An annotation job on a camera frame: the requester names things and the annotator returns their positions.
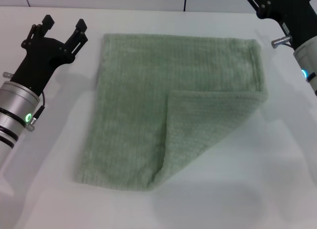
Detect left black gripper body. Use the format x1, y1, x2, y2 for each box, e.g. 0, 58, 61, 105
11, 36, 75, 96

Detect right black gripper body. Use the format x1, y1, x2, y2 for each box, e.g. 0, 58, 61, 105
256, 0, 317, 52

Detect green terry towel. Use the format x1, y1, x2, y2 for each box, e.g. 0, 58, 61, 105
72, 33, 270, 192

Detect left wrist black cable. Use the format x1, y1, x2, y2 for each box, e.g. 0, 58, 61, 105
34, 90, 47, 121

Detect small silver cable plug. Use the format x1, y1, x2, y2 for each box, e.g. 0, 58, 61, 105
24, 117, 37, 132

